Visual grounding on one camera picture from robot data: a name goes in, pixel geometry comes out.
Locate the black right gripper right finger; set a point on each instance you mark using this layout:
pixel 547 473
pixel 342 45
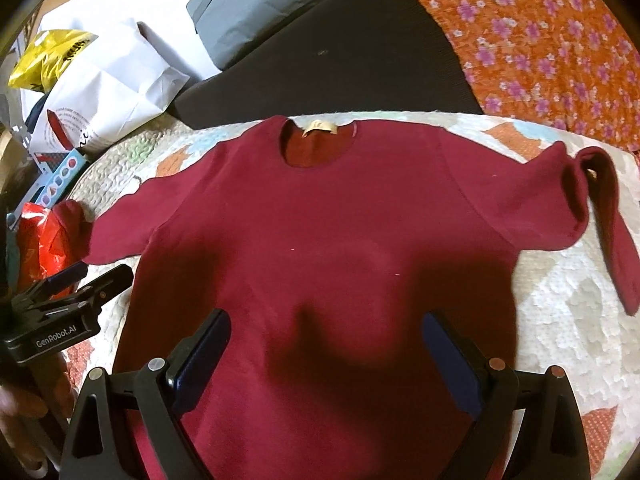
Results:
pixel 550 443

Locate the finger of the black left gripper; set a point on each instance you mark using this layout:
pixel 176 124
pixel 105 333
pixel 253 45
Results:
pixel 47 288
pixel 104 288

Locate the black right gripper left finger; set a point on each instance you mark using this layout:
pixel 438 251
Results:
pixel 100 445

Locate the maroon long-sleeve shirt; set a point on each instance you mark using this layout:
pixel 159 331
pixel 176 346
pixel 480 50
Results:
pixel 327 252

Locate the person's left hand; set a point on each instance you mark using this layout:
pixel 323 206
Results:
pixel 17 403

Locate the red plastic bag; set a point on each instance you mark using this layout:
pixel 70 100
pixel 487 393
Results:
pixel 44 245

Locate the blue colourful toy box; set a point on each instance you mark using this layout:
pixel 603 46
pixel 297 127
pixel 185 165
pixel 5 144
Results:
pixel 57 173

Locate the white heart-patterned quilt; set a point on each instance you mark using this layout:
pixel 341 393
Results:
pixel 568 309

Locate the white paper bag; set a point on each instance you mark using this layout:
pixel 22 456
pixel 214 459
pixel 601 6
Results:
pixel 112 87

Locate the yellow plastic bag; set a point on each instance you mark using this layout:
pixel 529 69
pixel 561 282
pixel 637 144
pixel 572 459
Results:
pixel 47 57

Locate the black fabric mat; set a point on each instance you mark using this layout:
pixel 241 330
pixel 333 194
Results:
pixel 341 56

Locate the orange floral bedsheet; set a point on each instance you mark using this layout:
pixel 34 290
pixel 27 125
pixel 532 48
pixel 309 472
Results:
pixel 563 63

